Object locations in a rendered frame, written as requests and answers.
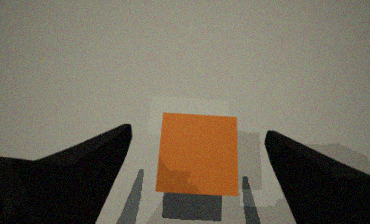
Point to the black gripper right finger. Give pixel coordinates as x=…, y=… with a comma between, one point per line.
x=318, y=189

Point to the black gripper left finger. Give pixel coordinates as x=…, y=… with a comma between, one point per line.
x=70, y=186

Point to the orange-brown cube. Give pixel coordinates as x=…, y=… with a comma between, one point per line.
x=198, y=155

